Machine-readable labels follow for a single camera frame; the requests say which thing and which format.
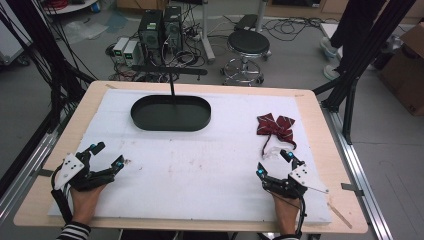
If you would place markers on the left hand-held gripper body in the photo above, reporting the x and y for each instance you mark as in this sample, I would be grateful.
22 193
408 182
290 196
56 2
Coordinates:
71 168

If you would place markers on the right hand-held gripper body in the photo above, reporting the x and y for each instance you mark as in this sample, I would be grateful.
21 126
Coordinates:
301 176

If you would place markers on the red striped bow tie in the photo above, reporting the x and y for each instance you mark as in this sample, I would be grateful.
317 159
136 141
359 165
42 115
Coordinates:
278 126

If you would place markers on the black stand with oval tray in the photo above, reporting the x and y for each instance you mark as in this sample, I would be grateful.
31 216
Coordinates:
170 115

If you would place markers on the person's left hand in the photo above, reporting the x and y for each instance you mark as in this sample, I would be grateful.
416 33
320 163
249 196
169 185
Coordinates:
85 203

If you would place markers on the person's right hand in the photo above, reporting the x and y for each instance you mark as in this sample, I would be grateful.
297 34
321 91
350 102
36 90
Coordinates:
287 211

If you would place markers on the black tape piece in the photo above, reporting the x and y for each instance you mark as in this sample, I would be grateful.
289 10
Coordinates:
351 188

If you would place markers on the tan tape strip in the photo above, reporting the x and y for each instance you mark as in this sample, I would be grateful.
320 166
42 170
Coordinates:
340 216

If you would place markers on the white foam mat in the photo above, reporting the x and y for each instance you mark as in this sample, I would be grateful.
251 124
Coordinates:
186 166

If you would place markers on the white power supply unit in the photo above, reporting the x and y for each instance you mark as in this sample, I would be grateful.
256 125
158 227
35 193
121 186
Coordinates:
131 52
120 48

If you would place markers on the clear plastic sheet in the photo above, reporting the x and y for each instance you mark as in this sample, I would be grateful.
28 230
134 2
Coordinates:
85 30

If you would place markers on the black round stool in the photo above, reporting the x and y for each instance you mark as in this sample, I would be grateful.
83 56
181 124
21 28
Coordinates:
248 43

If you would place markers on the black computer tower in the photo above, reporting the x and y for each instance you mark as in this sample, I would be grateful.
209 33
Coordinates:
150 31
173 28

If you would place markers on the white cabinet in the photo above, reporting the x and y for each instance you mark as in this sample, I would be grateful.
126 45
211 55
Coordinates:
11 43

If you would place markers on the black box on floor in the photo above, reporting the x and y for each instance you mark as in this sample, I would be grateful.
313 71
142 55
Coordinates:
246 22

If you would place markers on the blue tape roll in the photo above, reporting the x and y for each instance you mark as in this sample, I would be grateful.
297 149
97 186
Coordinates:
95 7

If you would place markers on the brown cardboard box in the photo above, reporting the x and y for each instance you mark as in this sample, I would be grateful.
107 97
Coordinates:
405 73

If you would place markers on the white round table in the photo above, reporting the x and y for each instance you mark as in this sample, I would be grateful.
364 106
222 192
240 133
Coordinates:
71 7

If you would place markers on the grey desk leg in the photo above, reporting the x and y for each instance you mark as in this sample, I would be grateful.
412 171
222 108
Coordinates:
261 15
207 36

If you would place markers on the aluminium rail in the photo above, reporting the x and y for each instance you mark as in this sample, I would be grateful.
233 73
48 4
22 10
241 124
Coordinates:
30 163
360 173

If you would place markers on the black metal frame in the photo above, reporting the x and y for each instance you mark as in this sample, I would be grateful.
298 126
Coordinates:
363 56
43 50

